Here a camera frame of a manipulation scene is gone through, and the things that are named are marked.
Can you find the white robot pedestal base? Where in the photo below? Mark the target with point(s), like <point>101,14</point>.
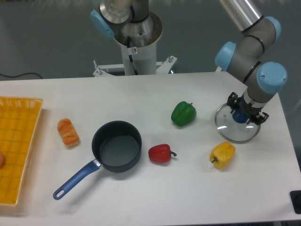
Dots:
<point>138,44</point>

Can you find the red bell pepper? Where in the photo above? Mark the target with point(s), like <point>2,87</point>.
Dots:
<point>161,153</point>

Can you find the orange bread roll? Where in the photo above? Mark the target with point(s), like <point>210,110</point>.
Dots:
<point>67,132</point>

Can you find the green bell pepper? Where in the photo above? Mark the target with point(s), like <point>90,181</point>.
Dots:
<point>183,114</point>

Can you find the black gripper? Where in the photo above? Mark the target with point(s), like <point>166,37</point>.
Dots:
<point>244,112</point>

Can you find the black device at table corner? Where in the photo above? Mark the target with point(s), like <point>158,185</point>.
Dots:
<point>296,200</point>

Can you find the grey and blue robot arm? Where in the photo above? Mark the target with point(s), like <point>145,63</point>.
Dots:
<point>242,60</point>

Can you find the glass lid with blue knob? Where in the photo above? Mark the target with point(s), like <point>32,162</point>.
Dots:
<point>233,125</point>

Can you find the yellow bell pepper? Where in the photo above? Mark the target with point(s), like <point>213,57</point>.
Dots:
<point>222,155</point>

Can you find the yellow wicker basket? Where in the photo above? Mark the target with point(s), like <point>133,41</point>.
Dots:
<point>18,121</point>

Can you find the black saucepan with blue handle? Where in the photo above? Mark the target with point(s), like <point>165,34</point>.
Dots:
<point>116,147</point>

